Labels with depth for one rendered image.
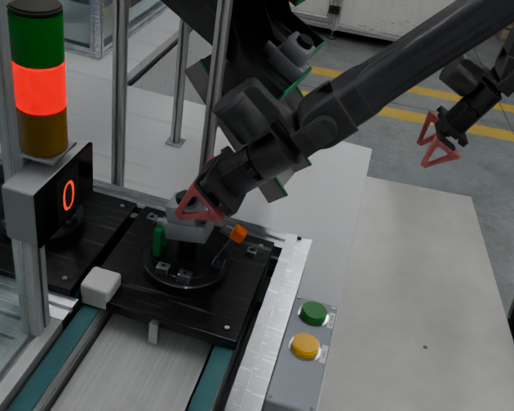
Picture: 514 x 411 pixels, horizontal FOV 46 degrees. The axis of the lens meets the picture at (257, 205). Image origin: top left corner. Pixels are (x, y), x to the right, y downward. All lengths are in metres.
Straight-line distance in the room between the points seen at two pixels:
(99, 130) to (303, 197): 0.53
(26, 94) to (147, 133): 0.90
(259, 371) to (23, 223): 0.38
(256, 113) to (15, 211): 0.31
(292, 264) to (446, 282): 0.36
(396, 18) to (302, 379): 4.25
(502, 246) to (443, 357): 1.97
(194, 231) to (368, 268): 0.45
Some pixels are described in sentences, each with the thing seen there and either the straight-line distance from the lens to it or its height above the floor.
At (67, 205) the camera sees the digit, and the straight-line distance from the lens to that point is 0.72.
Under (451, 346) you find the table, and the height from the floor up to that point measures 0.86.
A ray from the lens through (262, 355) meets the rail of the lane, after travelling 0.88.
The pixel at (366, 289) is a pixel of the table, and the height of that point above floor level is 0.86.
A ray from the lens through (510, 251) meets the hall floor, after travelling 3.04.
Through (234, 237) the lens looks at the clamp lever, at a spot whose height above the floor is 1.06.
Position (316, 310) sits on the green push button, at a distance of 0.94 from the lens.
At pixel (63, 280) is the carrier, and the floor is 0.97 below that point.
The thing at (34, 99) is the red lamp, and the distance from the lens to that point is 0.64.
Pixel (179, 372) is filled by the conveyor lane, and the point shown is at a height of 0.92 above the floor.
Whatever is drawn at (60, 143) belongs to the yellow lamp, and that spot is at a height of 1.27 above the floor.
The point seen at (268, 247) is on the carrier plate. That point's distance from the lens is 1.03.
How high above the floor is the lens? 1.62
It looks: 36 degrees down
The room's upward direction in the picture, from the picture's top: 11 degrees clockwise
